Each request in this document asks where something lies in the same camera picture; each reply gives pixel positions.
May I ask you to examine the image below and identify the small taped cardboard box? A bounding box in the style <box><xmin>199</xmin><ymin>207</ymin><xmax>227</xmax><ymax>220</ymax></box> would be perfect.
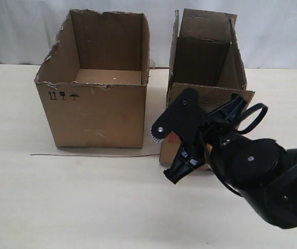
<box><xmin>159</xmin><ymin>8</ymin><xmax>256</xmax><ymax>172</ymax></box>

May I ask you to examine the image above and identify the large torn cardboard box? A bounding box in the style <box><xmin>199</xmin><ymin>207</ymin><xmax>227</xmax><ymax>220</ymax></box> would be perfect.
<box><xmin>34</xmin><ymin>9</ymin><xmax>150</xmax><ymax>148</ymax></box>

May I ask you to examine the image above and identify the thin dark line marker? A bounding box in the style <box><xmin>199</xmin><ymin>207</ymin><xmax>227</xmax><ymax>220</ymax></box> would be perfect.
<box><xmin>30</xmin><ymin>154</ymin><xmax>159</xmax><ymax>158</ymax></box>

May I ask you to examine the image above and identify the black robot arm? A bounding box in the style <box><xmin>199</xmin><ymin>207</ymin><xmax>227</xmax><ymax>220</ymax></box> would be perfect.
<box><xmin>150</xmin><ymin>88</ymin><xmax>297</xmax><ymax>229</ymax></box>

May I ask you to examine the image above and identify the black looped cable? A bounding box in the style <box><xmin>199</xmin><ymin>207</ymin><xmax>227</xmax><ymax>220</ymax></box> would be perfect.
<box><xmin>237</xmin><ymin>102</ymin><xmax>269</xmax><ymax>135</ymax></box>

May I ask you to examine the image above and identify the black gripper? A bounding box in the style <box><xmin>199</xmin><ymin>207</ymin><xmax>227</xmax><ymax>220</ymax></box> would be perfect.
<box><xmin>150</xmin><ymin>88</ymin><xmax>247</xmax><ymax>184</ymax></box>

